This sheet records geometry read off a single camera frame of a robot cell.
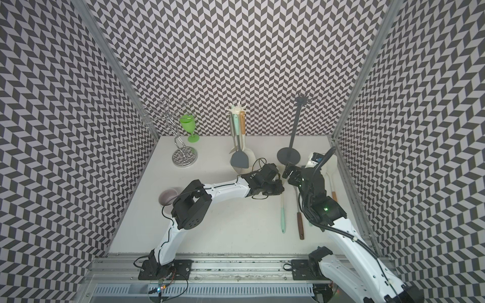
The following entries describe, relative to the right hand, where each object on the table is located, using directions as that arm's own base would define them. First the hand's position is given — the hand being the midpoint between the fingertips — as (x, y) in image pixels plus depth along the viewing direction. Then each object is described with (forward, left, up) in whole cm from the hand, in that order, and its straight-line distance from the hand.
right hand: (297, 169), depth 75 cm
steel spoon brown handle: (-13, -3, -22) cm, 25 cm away
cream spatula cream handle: (+16, +26, +11) cm, 33 cm away
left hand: (0, +3, -19) cm, 19 cm away
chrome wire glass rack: (+25, +59, -22) cm, 68 cm away
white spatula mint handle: (-12, +4, -22) cm, 25 cm away
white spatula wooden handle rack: (+16, +19, -13) cm, 28 cm away
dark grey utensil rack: (+24, -4, -22) cm, 33 cm away
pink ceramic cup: (-4, +57, -15) cm, 59 cm away
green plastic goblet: (+40, +55, -8) cm, 68 cm away
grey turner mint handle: (+13, +24, -9) cm, 29 cm away
